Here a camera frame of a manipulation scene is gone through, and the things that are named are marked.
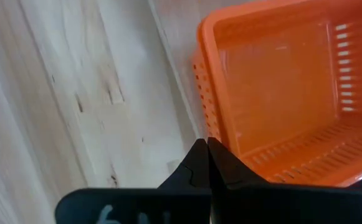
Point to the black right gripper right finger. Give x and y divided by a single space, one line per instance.
277 205

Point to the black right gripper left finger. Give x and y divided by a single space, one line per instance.
131 205

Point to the orange plastic slotted basket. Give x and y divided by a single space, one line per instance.
277 93

